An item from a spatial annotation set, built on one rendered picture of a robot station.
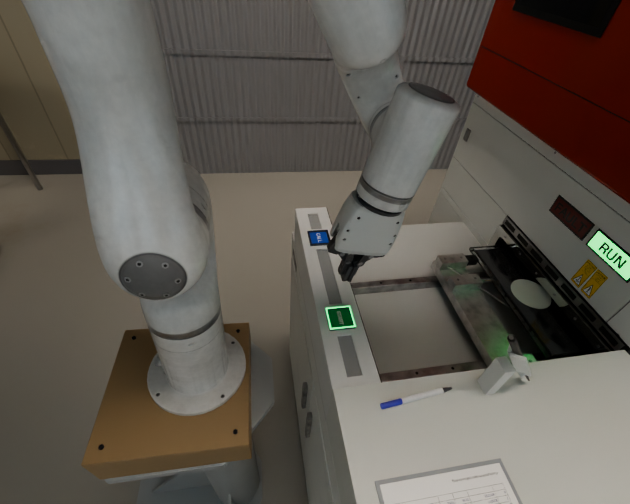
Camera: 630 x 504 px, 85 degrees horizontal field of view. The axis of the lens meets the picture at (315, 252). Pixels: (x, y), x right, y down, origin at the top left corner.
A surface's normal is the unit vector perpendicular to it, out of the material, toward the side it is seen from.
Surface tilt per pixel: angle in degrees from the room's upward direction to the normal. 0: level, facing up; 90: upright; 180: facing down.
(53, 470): 0
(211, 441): 4
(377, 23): 89
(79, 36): 87
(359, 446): 0
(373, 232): 91
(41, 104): 90
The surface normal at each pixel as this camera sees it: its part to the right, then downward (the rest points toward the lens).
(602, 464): 0.06, -0.73
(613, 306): -0.98, 0.07
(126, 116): 0.43, 0.50
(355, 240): 0.07, 0.72
